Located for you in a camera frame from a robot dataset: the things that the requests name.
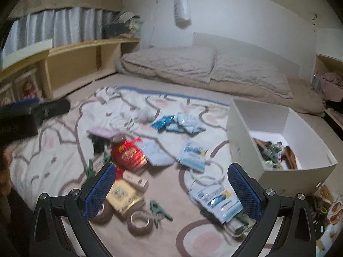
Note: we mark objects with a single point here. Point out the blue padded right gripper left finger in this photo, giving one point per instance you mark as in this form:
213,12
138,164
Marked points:
48,235

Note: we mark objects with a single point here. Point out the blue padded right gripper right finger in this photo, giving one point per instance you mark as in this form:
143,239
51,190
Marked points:
296,235

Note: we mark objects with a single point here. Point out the brown tape roll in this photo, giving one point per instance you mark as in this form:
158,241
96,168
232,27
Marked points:
139,223
104,214

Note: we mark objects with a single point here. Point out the brown tape roll front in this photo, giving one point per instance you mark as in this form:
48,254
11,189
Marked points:
139,223

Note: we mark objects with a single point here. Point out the white small medicine box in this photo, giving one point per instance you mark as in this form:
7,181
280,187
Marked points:
135,181

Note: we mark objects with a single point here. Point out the green clothes peg right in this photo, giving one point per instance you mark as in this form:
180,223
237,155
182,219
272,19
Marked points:
236,227

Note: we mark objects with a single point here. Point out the green clothes peg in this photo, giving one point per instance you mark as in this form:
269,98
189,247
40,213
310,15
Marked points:
158,213
236,227
89,171

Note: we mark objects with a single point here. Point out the wooden bedside shelf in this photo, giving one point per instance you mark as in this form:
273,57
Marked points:
64,69

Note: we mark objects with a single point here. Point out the brown leather case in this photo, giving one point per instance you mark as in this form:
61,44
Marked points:
290,158

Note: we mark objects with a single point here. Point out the green clothes peg left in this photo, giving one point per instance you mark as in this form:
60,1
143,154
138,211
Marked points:
89,171

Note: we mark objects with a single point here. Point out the pink sticky note pad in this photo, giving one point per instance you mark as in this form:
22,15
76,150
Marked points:
102,132

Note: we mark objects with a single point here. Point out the gold qr code packet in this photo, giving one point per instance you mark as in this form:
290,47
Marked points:
123,197

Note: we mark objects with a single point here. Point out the blue white wipes pack near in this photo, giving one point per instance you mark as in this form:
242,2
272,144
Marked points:
217,200

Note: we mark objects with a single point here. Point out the blue white wipes pack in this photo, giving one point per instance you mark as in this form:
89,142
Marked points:
192,155
217,200

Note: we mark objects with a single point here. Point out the white cardboard storage box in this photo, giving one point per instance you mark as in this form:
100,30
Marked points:
258,134

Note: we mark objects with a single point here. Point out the grey window curtain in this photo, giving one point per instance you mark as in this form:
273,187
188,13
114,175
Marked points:
62,26

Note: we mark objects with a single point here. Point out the green clothes peg front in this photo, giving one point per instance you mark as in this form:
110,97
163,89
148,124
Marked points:
158,213

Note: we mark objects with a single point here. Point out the red cigarette box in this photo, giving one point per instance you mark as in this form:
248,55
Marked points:
130,157

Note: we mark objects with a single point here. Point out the white crumpled tissue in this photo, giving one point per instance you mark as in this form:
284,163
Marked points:
144,116

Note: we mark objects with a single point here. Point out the patterned white pink blanket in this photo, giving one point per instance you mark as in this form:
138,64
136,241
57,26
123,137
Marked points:
53,162

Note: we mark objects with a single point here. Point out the blue white wipes pack middle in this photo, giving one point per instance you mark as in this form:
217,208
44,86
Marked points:
192,155

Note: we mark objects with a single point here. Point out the white paper sachet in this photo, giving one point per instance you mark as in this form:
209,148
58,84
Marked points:
155,155

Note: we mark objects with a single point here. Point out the dark bag on shelf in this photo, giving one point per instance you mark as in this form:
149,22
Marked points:
125,25

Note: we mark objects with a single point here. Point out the clothes pile on shelf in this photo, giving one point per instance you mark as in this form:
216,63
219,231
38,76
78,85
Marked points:
328,86

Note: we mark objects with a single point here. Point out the blue snack packets pile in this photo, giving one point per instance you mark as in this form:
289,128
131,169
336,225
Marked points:
180,123

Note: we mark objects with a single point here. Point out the grey quilted pillow left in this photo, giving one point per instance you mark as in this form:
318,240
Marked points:
194,62

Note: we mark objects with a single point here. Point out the grey quilted pillow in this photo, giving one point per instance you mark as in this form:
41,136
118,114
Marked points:
194,62
256,73

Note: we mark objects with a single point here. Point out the grey quilted pillow right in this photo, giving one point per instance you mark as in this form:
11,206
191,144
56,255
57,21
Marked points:
256,73

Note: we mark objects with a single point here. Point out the white hanging wall pouch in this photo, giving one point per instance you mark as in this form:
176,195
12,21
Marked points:
182,13

